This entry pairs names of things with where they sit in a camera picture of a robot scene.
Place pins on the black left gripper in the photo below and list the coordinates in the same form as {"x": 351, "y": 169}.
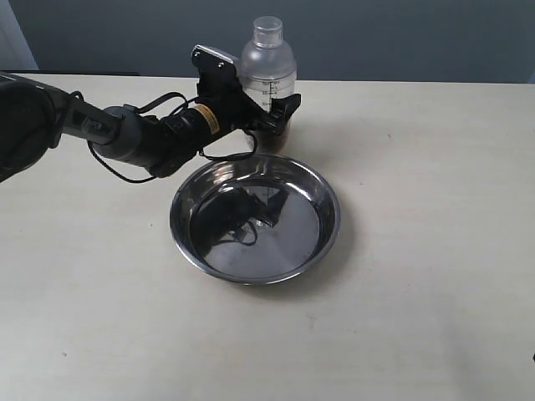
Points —
{"x": 223, "y": 106}

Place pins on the clear plastic shaker bottle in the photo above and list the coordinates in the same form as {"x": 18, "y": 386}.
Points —
{"x": 267, "y": 67}

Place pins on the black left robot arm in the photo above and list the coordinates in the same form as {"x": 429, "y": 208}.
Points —
{"x": 35, "y": 115}

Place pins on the round stainless steel plate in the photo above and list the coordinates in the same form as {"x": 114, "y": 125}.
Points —
{"x": 255, "y": 222}

